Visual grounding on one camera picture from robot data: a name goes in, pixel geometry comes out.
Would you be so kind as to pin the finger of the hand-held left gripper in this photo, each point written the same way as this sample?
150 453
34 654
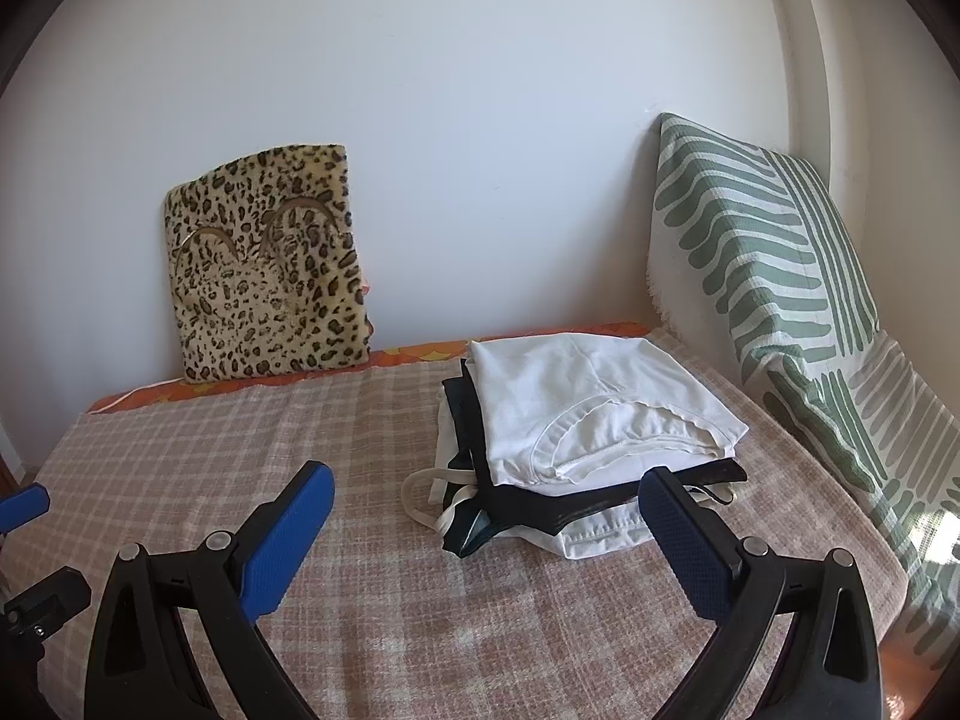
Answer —
56 600
26 506

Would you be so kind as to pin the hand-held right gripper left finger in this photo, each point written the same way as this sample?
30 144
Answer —
300 517

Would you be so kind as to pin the white folded garment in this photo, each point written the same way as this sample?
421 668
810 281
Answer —
600 536

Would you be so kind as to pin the white t-shirt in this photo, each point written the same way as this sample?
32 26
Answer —
585 390

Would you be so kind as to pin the leopard print cushion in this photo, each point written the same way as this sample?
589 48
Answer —
262 292

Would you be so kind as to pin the dark teal garment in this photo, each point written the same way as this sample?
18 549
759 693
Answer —
465 532

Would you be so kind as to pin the green striped white cushion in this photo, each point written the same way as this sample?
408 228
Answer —
750 240

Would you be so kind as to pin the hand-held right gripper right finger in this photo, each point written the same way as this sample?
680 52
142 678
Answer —
675 532

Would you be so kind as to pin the pink plaid blanket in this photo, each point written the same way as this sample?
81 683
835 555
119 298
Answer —
300 420

